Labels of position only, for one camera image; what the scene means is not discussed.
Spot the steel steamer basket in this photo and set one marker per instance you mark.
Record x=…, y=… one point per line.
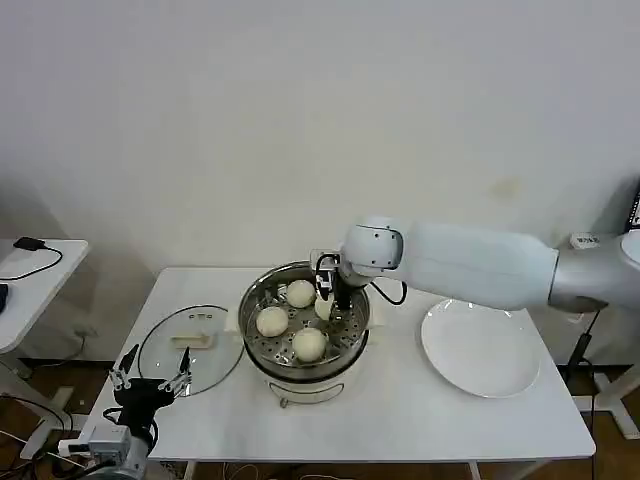
x=305, y=316

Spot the white round plate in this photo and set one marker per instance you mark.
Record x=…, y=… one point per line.
x=480, y=348

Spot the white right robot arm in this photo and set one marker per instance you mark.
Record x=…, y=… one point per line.
x=470, y=265

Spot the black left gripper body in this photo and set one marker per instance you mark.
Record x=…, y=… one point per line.
x=141, y=397

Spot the white steamed bun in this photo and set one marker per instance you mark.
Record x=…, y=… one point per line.
x=300, y=293
x=272, y=322
x=323, y=309
x=309, y=344

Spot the black power adapter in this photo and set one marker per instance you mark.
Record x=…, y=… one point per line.
x=28, y=243

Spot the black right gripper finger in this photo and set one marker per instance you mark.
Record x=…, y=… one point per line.
x=323, y=286
x=342, y=312

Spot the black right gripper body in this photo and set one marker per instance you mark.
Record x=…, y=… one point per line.
x=351, y=285

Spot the white desk with legs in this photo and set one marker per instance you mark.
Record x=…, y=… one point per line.
x=617, y=390

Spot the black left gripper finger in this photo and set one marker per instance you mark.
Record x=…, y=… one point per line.
x=125, y=367
x=181, y=374

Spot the white side desk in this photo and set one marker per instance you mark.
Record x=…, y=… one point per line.
x=32, y=295

